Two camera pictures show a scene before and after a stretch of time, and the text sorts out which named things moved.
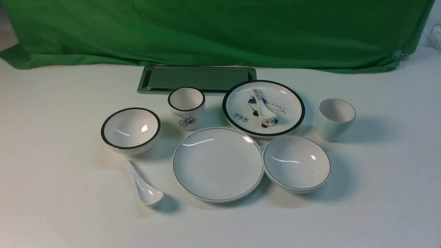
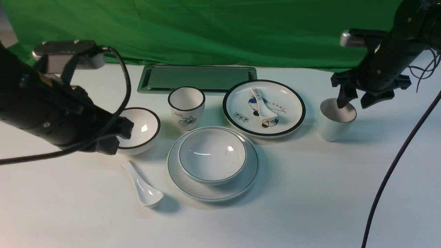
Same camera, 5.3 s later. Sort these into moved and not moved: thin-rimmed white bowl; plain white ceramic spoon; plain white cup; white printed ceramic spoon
Moved: thin-rimmed white bowl
Not moved: plain white cup; white printed ceramic spoon; plain white ceramic spoon
